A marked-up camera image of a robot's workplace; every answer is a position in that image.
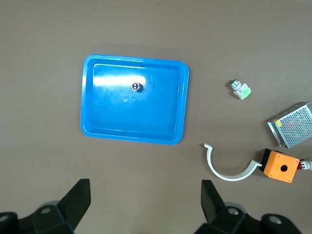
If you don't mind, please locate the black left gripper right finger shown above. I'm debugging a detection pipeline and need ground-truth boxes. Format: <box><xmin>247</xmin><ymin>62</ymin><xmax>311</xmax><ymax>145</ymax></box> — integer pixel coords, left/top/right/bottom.
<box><xmin>195</xmin><ymin>179</ymin><xmax>247</xmax><ymax>234</ymax></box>

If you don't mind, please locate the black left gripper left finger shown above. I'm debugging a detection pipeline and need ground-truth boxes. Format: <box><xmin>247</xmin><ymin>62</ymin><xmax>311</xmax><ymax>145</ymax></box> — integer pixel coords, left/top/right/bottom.
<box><xmin>33</xmin><ymin>178</ymin><xmax>91</xmax><ymax>234</ymax></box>

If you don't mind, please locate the small black cylindrical capacitor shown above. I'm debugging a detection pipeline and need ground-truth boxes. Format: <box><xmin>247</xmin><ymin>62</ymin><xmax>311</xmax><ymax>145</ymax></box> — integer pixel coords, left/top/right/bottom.
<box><xmin>130</xmin><ymin>81</ymin><xmax>143</xmax><ymax>93</ymax></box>

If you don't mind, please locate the green white connector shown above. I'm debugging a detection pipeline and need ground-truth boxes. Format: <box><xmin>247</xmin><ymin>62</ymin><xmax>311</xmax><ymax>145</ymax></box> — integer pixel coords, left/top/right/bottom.
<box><xmin>297</xmin><ymin>157</ymin><xmax>312</xmax><ymax>171</ymax></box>

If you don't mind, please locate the blue plastic tray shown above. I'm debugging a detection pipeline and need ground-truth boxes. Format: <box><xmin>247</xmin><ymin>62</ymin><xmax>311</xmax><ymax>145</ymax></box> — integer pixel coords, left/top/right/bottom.
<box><xmin>80</xmin><ymin>54</ymin><xmax>190</xmax><ymax>146</ymax></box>

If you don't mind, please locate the perforated metal power supply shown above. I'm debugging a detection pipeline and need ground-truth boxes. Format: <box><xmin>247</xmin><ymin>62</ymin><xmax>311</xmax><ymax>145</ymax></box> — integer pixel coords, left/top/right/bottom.
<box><xmin>267</xmin><ymin>101</ymin><xmax>312</xmax><ymax>149</ymax></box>

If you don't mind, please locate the large white semicircular bracket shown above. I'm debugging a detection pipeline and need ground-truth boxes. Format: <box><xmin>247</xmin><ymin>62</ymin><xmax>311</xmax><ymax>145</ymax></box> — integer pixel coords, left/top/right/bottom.
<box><xmin>203</xmin><ymin>143</ymin><xmax>263</xmax><ymax>181</ymax></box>

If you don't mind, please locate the orange button enclosure box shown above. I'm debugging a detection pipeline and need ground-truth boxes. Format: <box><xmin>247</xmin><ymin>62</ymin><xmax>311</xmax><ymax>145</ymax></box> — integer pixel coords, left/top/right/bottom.
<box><xmin>258</xmin><ymin>148</ymin><xmax>300</xmax><ymax>183</ymax></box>

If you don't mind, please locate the green pushbutton switch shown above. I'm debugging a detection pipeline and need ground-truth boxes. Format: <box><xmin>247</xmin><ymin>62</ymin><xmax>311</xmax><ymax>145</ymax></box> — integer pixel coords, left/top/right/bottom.
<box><xmin>229</xmin><ymin>78</ymin><xmax>252</xmax><ymax>100</ymax></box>

